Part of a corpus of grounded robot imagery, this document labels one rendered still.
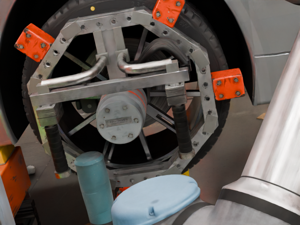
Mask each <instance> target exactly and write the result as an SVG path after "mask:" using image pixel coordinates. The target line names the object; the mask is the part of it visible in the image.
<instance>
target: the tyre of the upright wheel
mask: <svg viewBox="0 0 300 225"><path fill-rule="evenodd" d="M156 2H157V0H69V1H68V2H66V3H65V4H64V5H63V6H62V7H61V8H60V9H59V10H58V11H57V12H56V13H55V14H54V15H53V16H51V17H50V18H49V19H48V21H47V22H46V23H45V24H44V25H43V26H42V28H41V30H43V31H44V32H46V33H47V34H49V35H50V36H52V37H53V38H55V39H56V38H57V36H58V35H59V33H60V30H61V29H62V28H63V27H64V25H65V24H66V23H67V22H68V21H69V20H70V19H74V18H78V17H86V16H91V15H96V14H102V13H108V12H113V11H118V10H123V9H129V8H134V7H141V6H145V7H147V8H148V9H149V10H153V9H154V6H155V4H156ZM174 27H175V28H177V29H178V30H180V31H181V32H183V33H184V34H185V35H187V36H188V37H190V38H191V39H193V40H194V41H196V42H197V43H200V45H201V46H203V47H204V48H205V49H206V50H207V53H208V58H209V62H210V64H209V66H210V72H216V71H223V70H228V69H229V68H228V64H227V62H226V58H225V55H224V53H223V50H222V47H221V45H220V42H219V39H218V37H217V35H216V33H215V31H214V29H213V27H212V26H211V24H210V23H209V22H208V20H207V18H206V17H205V16H204V15H202V12H201V11H200V10H199V9H197V8H196V6H195V5H194V4H192V3H191V2H189V1H188V0H186V2H185V4H184V6H183V8H182V10H181V12H180V14H179V16H178V19H177V21H176V23H175V25H174ZM25 59H26V60H25V63H24V68H23V72H22V73H23V75H22V84H21V88H22V96H23V98H22V100H23V105H24V109H25V112H26V116H27V119H28V121H29V122H30V123H29V124H30V127H31V129H33V133H34V134H35V136H37V139H38V141H39V142H40V144H42V139H41V136H40V132H39V129H38V125H37V121H36V117H35V114H34V110H33V107H32V106H31V103H30V100H29V94H28V92H29V91H28V88H27V83H28V82H29V80H30V77H31V76H32V75H33V74H34V72H35V71H36V69H37V68H38V66H39V65H40V63H38V62H36V61H34V60H33V59H31V58H30V57H28V56H26V58H25ZM230 100H231V99H226V100H219V101H215V104H216V110H217V115H218V124H219V125H218V127H217V128H216V129H215V130H214V133H213V134H211V136H210V137H209V138H208V139H207V141H206V142H205V143H204V144H203V145H202V147H201V148H200V149H199V151H198V152H197V153H196V155H195V157H193V158H192V160H191V161H190V162H189V163H188V165H187V166H186V167H185V168H184V170H183V171H182V172H181V174H183V173H185V172H187V171H188V169H191V168H192V167H194V165H196V164H197V163H198V162H199V161H200V159H203V158H204V156H205V155H206V154H207V152H209V151H210V150H211V149H212V147H213V145H214V144H215V143H216V141H217V140H218V137H219V136H220V134H221V132H222V130H223V129H222V128H223V127H224V126H225V123H226V118H227V116H228V113H229V112H228V110H229V107H230Z"/></svg>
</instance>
